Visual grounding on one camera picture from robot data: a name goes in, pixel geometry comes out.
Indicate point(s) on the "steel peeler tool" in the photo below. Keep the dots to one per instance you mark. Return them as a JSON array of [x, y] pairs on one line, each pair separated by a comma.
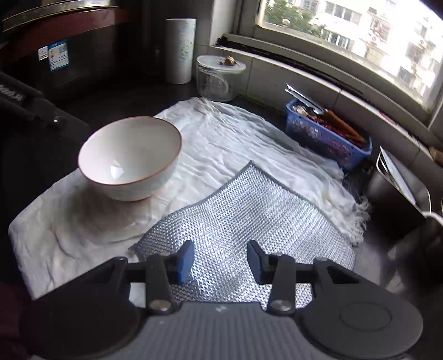
[[316, 108]]

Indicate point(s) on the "red kitchen appliance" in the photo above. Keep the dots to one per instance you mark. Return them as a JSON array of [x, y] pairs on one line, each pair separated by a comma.
[[57, 42]]

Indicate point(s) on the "ginger piece on lid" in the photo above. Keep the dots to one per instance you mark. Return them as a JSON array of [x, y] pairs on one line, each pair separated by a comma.
[[229, 61]]

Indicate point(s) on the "white fringed cloth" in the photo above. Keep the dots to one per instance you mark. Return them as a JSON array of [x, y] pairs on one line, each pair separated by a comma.
[[71, 228]]

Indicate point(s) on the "paper towel roll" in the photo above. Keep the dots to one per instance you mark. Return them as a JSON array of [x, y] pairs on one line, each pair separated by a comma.
[[179, 49]]

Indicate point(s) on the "silver mesh scrubbing cloth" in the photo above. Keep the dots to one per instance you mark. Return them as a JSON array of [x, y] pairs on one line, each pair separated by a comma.
[[251, 206]]

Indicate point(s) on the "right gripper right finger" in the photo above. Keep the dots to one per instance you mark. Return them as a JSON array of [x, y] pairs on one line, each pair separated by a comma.
[[262, 265]]

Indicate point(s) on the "glass jar with lid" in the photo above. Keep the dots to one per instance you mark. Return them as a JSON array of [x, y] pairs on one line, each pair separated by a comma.
[[215, 81]]

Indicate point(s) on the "dried red chilies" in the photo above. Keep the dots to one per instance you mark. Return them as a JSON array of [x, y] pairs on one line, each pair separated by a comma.
[[338, 126]]

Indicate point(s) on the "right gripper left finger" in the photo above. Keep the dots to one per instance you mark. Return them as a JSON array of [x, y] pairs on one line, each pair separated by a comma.
[[178, 265]]

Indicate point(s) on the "white ceramic bowl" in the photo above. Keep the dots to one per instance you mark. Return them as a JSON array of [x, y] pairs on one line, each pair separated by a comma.
[[129, 159]]

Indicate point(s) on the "red rubber band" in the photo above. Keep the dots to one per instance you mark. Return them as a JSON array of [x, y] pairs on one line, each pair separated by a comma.
[[387, 118]]

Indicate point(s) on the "blue plastic basket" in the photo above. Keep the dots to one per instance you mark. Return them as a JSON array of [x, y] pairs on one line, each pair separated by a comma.
[[324, 141]]

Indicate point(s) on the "brown item on sill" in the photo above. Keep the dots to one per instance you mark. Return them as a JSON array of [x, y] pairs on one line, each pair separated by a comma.
[[436, 154]]

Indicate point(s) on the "stainless steel container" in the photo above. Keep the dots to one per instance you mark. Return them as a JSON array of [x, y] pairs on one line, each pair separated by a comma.
[[400, 201]]

